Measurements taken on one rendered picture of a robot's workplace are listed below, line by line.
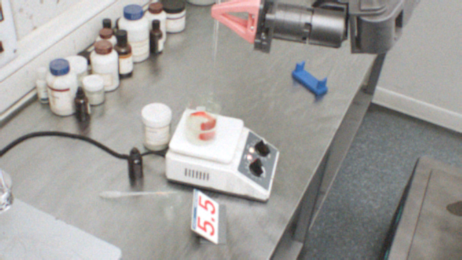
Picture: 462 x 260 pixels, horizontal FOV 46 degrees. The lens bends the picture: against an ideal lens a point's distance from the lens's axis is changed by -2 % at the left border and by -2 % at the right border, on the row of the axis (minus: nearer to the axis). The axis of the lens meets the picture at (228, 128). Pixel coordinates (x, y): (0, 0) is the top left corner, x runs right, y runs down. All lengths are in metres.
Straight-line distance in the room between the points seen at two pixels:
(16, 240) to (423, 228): 1.09
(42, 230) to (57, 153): 0.20
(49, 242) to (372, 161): 1.62
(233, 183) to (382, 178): 1.33
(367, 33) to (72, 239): 0.58
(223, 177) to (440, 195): 0.90
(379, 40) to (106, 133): 0.60
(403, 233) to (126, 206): 0.86
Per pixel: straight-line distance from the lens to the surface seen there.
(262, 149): 1.06
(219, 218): 1.00
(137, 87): 1.29
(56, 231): 0.99
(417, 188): 1.75
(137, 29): 1.32
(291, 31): 0.84
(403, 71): 2.55
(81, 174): 1.09
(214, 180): 1.02
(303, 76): 1.36
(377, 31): 0.84
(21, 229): 1.00
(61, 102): 1.20
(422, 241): 1.61
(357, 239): 2.03
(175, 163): 1.02
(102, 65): 1.24
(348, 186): 2.20
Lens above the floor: 1.52
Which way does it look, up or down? 41 degrees down
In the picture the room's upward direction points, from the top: 6 degrees clockwise
